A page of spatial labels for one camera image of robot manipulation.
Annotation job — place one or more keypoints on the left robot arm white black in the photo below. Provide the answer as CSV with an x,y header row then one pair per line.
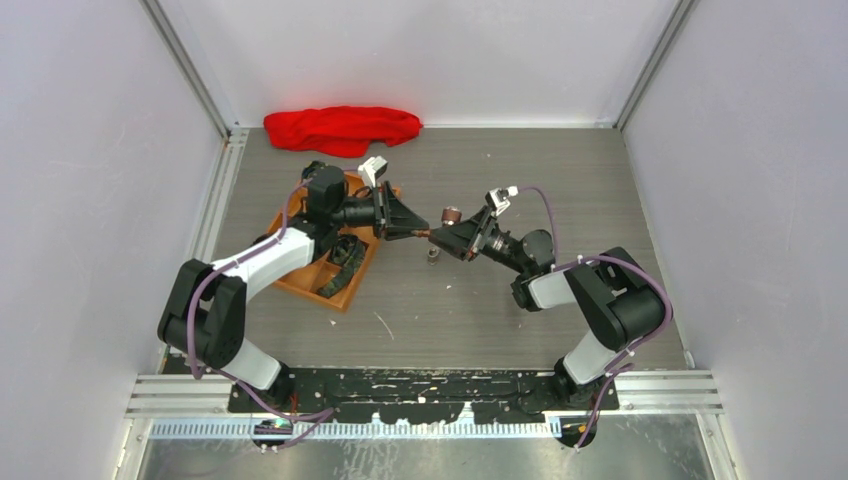
x,y
205,314

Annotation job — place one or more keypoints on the brown water faucet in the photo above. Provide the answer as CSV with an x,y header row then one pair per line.
x,y
450,216

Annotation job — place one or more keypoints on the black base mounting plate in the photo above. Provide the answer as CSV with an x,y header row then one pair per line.
x,y
419,396

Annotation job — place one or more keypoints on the orange compartment tray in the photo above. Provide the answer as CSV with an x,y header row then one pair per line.
x,y
324,265

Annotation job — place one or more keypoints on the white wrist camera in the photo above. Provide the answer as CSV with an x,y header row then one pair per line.
x,y
499,199
371,170

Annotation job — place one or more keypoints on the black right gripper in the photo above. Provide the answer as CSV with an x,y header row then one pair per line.
x,y
467,239

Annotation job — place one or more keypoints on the aluminium slotted rail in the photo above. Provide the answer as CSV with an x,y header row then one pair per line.
x,y
258,428

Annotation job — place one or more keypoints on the red cloth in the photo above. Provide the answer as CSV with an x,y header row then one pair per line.
x,y
341,131

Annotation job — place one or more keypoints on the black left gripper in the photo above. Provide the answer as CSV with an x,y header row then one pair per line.
x,y
391,219

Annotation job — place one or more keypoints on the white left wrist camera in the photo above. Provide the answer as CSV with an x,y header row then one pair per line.
x,y
371,170

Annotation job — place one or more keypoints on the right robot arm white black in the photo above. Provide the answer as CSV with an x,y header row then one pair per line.
x,y
622,305

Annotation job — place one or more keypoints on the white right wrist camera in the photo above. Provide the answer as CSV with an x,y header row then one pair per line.
x,y
499,199

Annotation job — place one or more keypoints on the unrolled green camouflage tie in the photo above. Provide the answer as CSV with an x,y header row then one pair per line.
x,y
349,254

